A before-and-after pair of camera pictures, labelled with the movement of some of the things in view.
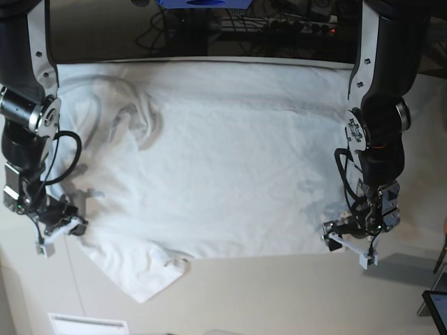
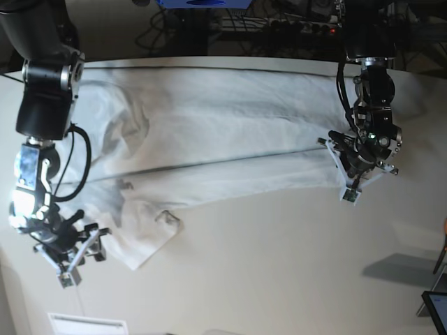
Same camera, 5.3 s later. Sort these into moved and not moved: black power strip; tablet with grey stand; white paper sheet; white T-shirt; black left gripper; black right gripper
Moved: white T-shirt; black left gripper; black right gripper
Not moved: tablet with grey stand; white paper sheet; black power strip
